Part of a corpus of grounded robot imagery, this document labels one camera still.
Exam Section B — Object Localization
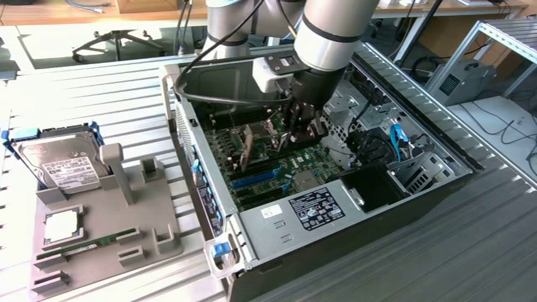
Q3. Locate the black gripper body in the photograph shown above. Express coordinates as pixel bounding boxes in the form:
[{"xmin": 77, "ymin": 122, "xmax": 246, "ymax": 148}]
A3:
[{"xmin": 287, "ymin": 64, "xmax": 350, "ymax": 110}]

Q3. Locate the black graphics card with fan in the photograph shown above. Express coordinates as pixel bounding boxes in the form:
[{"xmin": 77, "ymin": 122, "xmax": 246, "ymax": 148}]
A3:
[{"xmin": 237, "ymin": 123, "xmax": 294, "ymax": 173}]

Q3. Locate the metal socket cover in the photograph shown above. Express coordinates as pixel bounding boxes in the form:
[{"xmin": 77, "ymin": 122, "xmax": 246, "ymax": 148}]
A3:
[{"xmin": 262, "ymin": 116, "xmax": 290, "ymax": 148}]

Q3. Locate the green motherboard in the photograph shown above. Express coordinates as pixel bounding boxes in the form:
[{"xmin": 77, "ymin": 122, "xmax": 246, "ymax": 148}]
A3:
[{"xmin": 202, "ymin": 105, "xmax": 349, "ymax": 211}]

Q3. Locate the black installed RAM stick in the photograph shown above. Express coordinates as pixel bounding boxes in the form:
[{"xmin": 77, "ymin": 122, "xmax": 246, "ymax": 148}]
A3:
[{"xmin": 231, "ymin": 145, "xmax": 297, "ymax": 167}]

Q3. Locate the silver chipset heatsink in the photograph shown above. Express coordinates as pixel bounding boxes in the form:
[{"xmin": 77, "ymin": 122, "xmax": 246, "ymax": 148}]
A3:
[{"xmin": 293, "ymin": 172, "xmax": 322, "ymax": 189}]

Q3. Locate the blue expansion slot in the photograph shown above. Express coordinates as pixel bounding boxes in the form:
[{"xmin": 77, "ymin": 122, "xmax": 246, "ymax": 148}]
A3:
[{"xmin": 231, "ymin": 168, "xmax": 281, "ymax": 189}]

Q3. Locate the black expansion slot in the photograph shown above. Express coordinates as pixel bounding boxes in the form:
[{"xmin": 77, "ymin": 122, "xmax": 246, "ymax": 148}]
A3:
[{"xmin": 238, "ymin": 185, "xmax": 290, "ymax": 208}]

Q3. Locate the silver disk bay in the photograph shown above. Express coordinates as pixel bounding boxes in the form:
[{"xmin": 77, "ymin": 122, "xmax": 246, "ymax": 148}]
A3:
[{"xmin": 387, "ymin": 154, "xmax": 457, "ymax": 194}]

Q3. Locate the grey power supply unit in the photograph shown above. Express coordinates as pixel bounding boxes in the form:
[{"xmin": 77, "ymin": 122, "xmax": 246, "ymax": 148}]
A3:
[{"xmin": 229, "ymin": 181, "xmax": 366, "ymax": 262}]

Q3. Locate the open black PC case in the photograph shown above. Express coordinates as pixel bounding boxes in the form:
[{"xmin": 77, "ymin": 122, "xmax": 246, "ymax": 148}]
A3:
[{"xmin": 161, "ymin": 45, "xmax": 486, "ymax": 302}]

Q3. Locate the long wooden desk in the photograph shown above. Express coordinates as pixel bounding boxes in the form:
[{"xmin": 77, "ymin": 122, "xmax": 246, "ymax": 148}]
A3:
[{"xmin": 373, "ymin": 0, "xmax": 529, "ymax": 20}]

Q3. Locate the brown cardboard box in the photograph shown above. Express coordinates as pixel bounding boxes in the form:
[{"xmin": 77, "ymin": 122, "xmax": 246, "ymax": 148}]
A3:
[{"xmin": 117, "ymin": 0, "xmax": 180, "ymax": 14}]

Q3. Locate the black office chair base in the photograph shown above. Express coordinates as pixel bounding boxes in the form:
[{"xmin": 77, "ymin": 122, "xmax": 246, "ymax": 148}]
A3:
[{"xmin": 69, "ymin": 28, "xmax": 169, "ymax": 63}]

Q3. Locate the grey parts rack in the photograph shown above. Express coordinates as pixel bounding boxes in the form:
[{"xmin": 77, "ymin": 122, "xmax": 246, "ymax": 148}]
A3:
[{"xmin": 28, "ymin": 142, "xmax": 185, "ymax": 298}]

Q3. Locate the silver hard disk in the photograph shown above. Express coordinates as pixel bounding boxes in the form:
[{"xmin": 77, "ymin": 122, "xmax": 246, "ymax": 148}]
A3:
[{"xmin": 10, "ymin": 131, "xmax": 112, "ymax": 194}]

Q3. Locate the green RAM stick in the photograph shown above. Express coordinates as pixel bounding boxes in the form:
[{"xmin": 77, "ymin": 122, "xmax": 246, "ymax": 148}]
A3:
[{"xmin": 36, "ymin": 228, "xmax": 137, "ymax": 259}]

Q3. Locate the blue disk caddy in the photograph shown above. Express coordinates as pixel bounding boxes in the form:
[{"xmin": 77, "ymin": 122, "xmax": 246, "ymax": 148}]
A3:
[{"xmin": 1, "ymin": 121, "xmax": 105, "ymax": 189}]

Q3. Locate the silver CPU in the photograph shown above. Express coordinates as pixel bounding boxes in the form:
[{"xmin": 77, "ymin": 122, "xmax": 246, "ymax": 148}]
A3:
[{"xmin": 44, "ymin": 210, "xmax": 81, "ymax": 243}]

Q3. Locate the wooden desk with box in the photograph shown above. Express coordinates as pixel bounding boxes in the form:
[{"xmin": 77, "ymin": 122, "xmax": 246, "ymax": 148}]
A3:
[{"xmin": 0, "ymin": 0, "xmax": 209, "ymax": 26}]

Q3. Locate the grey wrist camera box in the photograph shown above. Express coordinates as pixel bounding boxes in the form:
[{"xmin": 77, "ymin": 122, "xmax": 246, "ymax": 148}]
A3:
[{"xmin": 253, "ymin": 55, "xmax": 309, "ymax": 94}]

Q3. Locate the black power wire bundle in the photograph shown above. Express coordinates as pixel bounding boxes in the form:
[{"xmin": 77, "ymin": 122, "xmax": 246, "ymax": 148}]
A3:
[{"xmin": 347, "ymin": 128, "xmax": 397, "ymax": 167}]

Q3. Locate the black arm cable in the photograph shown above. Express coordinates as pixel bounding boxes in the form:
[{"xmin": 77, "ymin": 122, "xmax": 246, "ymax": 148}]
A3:
[{"xmin": 174, "ymin": 0, "xmax": 294, "ymax": 106}]

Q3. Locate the blue disk wire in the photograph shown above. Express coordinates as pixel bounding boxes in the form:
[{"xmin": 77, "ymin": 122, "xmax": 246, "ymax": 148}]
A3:
[{"xmin": 389, "ymin": 124, "xmax": 410, "ymax": 163}]

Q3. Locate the coiled black cable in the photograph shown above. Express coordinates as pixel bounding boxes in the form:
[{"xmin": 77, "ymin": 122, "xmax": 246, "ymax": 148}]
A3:
[{"xmin": 413, "ymin": 56, "xmax": 441, "ymax": 78}]

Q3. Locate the grey equipment box black handle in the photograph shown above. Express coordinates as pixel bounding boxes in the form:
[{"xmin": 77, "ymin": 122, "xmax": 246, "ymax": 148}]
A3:
[{"xmin": 435, "ymin": 59, "xmax": 498, "ymax": 106}]

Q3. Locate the aluminium frame shelf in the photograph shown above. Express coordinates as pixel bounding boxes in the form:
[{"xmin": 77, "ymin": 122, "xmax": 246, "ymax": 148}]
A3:
[{"xmin": 422, "ymin": 17, "xmax": 537, "ymax": 98}]

